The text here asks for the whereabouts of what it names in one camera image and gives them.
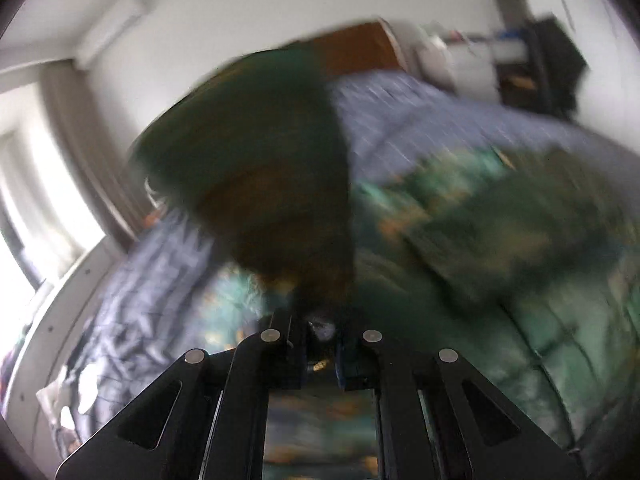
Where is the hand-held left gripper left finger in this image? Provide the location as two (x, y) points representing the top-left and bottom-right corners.
(55, 310), (306, 480)

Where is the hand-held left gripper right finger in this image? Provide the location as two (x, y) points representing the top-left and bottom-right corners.
(336, 331), (586, 480)

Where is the green printed padded jacket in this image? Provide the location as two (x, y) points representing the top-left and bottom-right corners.
(129, 49), (640, 480)

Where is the white plastic wrapper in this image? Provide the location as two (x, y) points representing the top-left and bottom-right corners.
(37, 370), (96, 448)

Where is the bed with blue sheet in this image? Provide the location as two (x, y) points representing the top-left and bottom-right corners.
(60, 70), (640, 441)

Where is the window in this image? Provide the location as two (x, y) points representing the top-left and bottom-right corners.
(0, 130), (107, 322)

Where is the beige curtain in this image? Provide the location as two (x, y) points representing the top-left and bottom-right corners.
(40, 60), (151, 257)

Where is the white desk with drawers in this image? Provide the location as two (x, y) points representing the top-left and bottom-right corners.
(415, 35), (502, 104)

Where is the wooden bed headboard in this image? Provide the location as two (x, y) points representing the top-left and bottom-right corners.
(320, 21), (407, 77)

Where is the black chair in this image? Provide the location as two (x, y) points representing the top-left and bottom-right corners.
(500, 57), (551, 112)

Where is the white air conditioner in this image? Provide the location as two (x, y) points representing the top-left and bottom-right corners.
(75, 0), (147, 69)

